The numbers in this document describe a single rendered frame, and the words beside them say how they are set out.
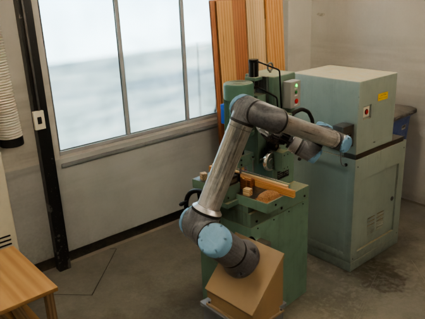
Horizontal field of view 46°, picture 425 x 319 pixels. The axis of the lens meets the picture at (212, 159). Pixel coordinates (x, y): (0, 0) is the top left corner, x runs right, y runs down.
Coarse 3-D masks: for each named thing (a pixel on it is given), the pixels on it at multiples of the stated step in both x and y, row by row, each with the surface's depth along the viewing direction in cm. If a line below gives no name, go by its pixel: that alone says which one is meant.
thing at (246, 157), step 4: (244, 152) 307; (248, 152) 307; (252, 152) 306; (244, 156) 301; (248, 156) 303; (240, 160) 299; (244, 160) 301; (248, 160) 304; (240, 164) 300; (244, 164) 302; (248, 164) 305
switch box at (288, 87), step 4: (288, 80) 301; (292, 80) 301; (296, 80) 300; (284, 84) 300; (288, 84) 297; (292, 84) 297; (284, 88) 300; (288, 88) 298; (292, 88) 298; (284, 92) 301; (288, 92) 299; (292, 92) 299; (284, 96) 302; (288, 96) 300; (292, 96) 300; (296, 96) 302; (284, 100) 303; (288, 100) 300; (292, 100) 300; (284, 104) 304; (288, 104) 301; (292, 104) 301; (288, 108) 302
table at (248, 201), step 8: (192, 184) 316; (200, 184) 311; (240, 192) 291; (256, 192) 290; (232, 200) 289; (240, 200) 289; (248, 200) 284; (256, 200) 280; (280, 200) 283; (288, 200) 289; (256, 208) 282; (264, 208) 277; (272, 208) 279
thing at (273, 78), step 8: (264, 72) 309; (272, 72) 307; (280, 72) 306; (288, 72) 305; (272, 80) 294; (272, 88) 295; (272, 96) 297; (272, 104) 299; (288, 112) 311; (280, 144) 312; (248, 168) 327; (256, 168) 321; (272, 176) 314; (288, 176) 325
